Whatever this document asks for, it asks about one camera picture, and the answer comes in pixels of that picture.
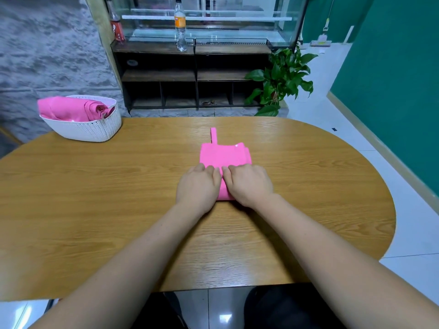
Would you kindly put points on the white woven plastic basket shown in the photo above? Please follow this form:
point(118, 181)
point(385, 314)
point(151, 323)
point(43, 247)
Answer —
point(86, 128)

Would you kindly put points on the dark wooden shelf cabinet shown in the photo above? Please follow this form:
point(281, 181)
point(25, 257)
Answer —
point(158, 78)

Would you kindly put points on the clear bottle with orange label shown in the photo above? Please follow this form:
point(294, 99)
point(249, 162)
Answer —
point(180, 25)

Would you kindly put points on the red label cola bottle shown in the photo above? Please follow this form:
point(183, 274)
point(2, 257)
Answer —
point(116, 27)

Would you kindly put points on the person's right hand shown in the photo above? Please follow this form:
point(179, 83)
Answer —
point(248, 185)

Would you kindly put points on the person's left hand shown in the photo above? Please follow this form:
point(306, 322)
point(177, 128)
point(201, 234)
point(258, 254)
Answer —
point(199, 188)

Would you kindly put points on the pink towel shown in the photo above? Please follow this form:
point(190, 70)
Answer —
point(68, 108)

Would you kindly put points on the person's left forearm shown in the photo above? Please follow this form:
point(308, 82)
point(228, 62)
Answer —
point(120, 277)

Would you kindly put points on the green potted plant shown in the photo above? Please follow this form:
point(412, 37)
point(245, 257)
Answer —
point(278, 82)

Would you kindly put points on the pile of pink cloths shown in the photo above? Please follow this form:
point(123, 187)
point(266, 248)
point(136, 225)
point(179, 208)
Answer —
point(223, 154)

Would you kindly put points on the glass display case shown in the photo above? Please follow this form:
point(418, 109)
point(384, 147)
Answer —
point(212, 17)

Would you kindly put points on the white mop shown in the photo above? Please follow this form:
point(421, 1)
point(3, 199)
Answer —
point(320, 43)

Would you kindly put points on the person's right forearm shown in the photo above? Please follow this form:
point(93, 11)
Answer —
point(350, 270)

